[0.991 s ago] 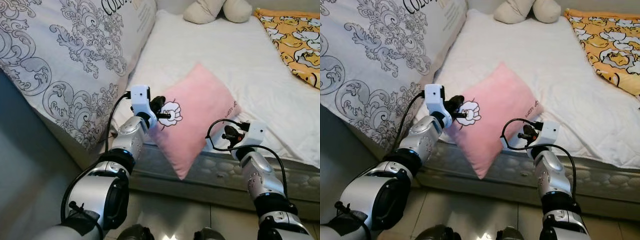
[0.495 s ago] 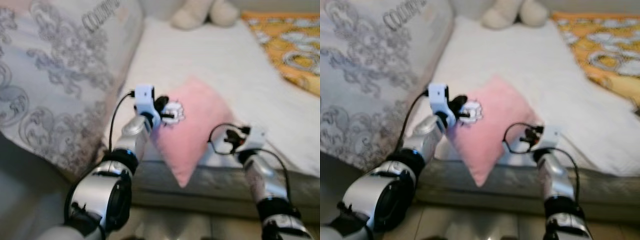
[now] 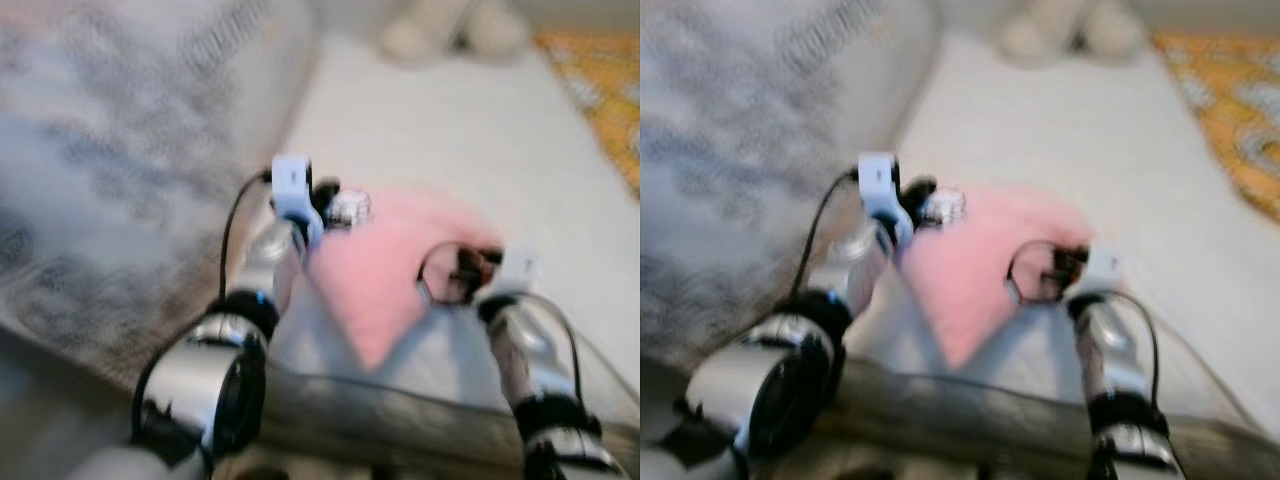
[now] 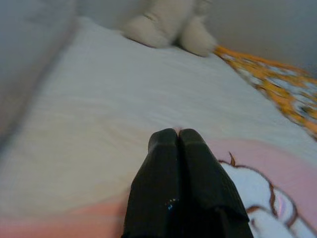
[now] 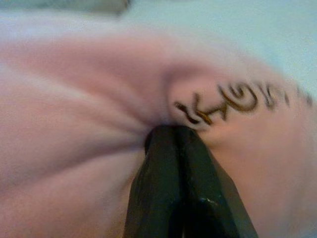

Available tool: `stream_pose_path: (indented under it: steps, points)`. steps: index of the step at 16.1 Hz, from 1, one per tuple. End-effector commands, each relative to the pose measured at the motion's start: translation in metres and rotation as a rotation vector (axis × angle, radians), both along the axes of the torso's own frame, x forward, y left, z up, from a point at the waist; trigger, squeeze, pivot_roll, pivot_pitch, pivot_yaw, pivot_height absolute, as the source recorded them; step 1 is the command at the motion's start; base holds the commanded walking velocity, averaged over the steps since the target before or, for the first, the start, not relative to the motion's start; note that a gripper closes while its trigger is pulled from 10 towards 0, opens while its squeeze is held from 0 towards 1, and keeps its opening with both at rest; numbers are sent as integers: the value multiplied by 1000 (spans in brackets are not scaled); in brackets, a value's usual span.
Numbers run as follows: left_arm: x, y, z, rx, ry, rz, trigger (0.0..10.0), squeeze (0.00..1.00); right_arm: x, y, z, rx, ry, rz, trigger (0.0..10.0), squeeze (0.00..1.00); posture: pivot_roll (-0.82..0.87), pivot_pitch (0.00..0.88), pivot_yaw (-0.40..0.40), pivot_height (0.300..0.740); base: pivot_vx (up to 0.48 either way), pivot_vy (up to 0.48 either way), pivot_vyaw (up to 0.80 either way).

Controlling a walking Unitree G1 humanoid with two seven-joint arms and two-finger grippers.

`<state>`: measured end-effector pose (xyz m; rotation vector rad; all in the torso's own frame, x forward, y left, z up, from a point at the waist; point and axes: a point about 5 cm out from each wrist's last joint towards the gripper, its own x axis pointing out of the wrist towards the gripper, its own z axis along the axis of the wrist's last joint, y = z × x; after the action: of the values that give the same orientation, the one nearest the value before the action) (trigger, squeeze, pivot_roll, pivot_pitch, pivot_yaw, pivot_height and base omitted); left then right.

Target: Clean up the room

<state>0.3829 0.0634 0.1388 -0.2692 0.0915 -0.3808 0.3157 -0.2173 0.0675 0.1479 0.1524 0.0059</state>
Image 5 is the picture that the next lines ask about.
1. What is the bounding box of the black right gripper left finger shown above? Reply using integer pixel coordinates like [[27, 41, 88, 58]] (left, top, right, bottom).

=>
[[126, 125, 184, 238]]

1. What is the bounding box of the pink pillow with fist print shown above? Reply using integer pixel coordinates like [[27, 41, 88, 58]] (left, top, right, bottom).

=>
[[0, 14, 317, 238]]

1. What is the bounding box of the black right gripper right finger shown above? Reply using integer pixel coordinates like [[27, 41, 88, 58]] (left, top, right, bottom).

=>
[[177, 126, 260, 238]]

